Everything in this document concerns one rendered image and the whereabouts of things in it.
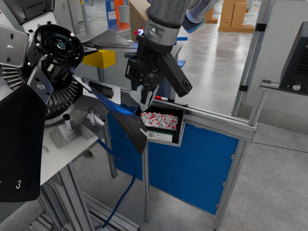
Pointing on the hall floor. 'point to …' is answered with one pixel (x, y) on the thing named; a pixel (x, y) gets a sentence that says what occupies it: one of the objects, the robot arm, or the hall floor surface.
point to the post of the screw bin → (146, 182)
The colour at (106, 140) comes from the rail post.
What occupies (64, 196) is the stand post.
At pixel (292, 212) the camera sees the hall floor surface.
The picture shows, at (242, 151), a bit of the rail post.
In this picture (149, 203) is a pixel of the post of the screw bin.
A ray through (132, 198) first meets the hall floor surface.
